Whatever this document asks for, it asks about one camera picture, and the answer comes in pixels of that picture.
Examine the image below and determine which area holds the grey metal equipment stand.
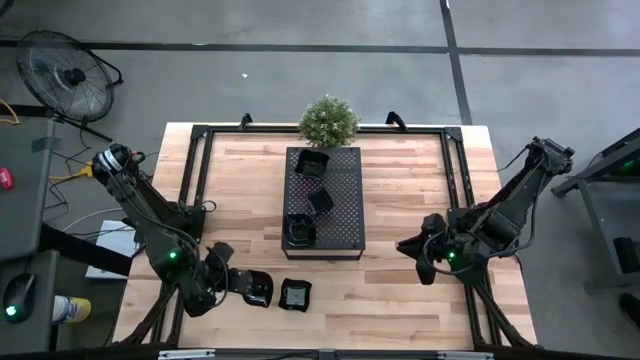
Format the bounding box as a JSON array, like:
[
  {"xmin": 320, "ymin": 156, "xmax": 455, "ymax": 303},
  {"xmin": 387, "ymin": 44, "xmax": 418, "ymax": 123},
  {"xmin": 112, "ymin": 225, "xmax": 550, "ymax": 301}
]
[{"xmin": 551, "ymin": 127, "xmax": 640, "ymax": 292}]

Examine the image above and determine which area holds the black perforated metal riser shelf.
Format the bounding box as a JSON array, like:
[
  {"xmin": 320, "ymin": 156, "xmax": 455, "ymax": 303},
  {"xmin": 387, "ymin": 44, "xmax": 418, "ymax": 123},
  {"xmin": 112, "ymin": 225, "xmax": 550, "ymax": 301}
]
[{"xmin": 280, "ymin": 145, "xmax": 367, "ymax": 261}]

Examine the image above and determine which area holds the small black square plate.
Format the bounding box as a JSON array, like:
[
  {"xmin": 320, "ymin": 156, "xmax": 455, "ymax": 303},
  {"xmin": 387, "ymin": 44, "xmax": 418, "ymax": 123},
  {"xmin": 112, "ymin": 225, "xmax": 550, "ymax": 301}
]
[{"xmin": 305, "ymin": 187, "xmax": 336, "ymax": 216}]

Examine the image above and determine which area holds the black box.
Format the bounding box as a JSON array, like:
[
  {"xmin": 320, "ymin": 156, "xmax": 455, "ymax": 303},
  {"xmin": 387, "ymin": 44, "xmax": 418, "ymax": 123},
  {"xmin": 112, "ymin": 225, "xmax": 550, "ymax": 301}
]
[{"xmin": 612, "ymin": 236, "xmax": 640, "ymax": 275}]

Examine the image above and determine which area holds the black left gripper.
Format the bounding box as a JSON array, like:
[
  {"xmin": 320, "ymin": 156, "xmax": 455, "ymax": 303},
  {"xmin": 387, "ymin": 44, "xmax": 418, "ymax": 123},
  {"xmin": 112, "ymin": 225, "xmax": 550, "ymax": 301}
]
[{"xmin": 197, "ymin": 242, "xmax": 259, "ymax": 317}]

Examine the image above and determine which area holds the grey side desk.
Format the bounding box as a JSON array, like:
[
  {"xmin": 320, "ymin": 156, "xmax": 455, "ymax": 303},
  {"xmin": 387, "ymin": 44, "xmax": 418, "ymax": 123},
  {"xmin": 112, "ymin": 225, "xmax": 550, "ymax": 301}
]
[
  {"xmin": 0, "ymin": 117, "xmax": 56, "ymax": 262},
  {"xmin": 0, "ymin": 249, "xmax": 60, "ymax": 354}
]

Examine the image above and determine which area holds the black floor fan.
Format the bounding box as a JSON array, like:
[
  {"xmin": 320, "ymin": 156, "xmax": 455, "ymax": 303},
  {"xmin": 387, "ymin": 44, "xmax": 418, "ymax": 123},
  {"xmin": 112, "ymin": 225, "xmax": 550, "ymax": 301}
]
[{"xmin": 15, "ymin": 29, "xmax": 124, "ymax": 144}]

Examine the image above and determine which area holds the white box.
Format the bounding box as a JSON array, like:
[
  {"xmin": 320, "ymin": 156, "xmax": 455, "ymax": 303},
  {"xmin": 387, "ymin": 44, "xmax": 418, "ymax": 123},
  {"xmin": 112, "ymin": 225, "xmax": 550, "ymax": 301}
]
[{"xmin": 84, "ymin": 219, "xmax": 147, "ymax": 280}]

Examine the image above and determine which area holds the silver aluminium bracket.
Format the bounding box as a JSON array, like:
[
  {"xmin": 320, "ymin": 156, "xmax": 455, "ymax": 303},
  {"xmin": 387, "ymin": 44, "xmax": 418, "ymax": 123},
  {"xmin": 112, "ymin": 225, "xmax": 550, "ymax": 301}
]
[
  {"xmin": 437, "ymin": 350, "xmax": 495, "ymax": 360},
  {"xmin": 157, "ymin": 348, "xmax": 216, "ymax": 360}
]

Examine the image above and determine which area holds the white spray can yellow cap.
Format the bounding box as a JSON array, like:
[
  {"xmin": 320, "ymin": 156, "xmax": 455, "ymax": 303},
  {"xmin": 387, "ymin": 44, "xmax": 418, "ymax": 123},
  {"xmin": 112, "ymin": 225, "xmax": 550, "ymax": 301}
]
[{"xmin": 51, "ymin": 294, "xmax": 93, "ymax": 325}]

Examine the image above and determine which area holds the yellow power plug cable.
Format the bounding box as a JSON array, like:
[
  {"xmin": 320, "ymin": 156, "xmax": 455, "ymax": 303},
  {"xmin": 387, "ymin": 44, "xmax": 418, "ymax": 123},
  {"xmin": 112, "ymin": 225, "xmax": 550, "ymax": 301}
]
[{"xmin": 48, "ymin": 160, "xmax": 97, "ymax": 183}]

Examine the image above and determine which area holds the black metal table frame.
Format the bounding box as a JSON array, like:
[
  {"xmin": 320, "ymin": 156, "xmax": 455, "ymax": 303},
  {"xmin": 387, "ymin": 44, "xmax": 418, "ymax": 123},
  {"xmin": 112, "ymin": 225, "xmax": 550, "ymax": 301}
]
[{"xmin": 112, "ymin": 122, "xmax": 539, "ymax": 351}]

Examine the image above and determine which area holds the glossy black wavy square plate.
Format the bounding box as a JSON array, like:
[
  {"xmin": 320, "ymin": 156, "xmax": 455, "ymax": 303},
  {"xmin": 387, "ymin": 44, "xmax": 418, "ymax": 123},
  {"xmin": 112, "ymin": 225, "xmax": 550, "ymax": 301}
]
[{"xmin": 277, "ymin": 277, "xmax": 313, "ymax": 313}]

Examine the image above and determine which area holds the glossy black rounded square plate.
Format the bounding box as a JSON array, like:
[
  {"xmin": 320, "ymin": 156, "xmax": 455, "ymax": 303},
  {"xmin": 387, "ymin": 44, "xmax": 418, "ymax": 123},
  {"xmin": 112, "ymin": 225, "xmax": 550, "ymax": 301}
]
[{"xmin": 243, "ymin": 269, "xmax": 275, "ymax": 309}]

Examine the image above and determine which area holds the black metal beam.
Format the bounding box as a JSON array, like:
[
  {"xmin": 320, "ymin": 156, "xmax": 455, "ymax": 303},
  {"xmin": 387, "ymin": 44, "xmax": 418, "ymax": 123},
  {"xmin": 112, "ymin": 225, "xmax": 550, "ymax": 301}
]
[{"xmin": 38, "ymin": 223, "xmax": 134, "ymax": 277}]

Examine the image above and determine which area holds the potted green artificial plant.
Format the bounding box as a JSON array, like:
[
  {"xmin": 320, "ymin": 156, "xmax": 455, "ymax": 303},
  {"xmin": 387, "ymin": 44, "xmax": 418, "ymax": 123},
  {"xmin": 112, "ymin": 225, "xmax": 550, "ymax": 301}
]
[{"xmin": 298, "ymin": 93, "xmax": 361, "ymax": 150}]

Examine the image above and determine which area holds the black rounded pointed-corner plate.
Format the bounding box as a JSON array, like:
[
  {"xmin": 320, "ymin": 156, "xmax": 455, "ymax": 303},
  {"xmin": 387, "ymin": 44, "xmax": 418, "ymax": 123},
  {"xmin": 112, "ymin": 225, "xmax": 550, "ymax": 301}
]
[{"xmin": 282, "ymin": 213, "xmax": 318, "ymax": 250}]

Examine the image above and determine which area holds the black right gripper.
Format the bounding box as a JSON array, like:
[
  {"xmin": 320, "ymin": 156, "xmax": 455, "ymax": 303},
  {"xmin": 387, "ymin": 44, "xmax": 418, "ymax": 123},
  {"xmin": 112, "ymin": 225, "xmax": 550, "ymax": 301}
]
[{"xmin": 396, "ymin": 212, "xmax": 464, "ymax": 286}]

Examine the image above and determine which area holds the black deep wavy square plate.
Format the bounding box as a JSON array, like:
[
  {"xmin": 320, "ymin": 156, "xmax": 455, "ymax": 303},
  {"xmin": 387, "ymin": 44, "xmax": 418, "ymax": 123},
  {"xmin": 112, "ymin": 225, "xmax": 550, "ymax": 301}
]
[{"xmin": 293, "ymin": 148, "xmax": 332, "ymax": 180}]

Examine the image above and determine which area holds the black computer mouse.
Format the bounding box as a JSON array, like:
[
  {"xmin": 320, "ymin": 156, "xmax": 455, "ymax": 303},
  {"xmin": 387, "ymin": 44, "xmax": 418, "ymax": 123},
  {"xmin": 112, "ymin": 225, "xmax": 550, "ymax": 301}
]
[{"xmin": 1, "ymin": 272, "xmax": 38, "ymax": 325}]

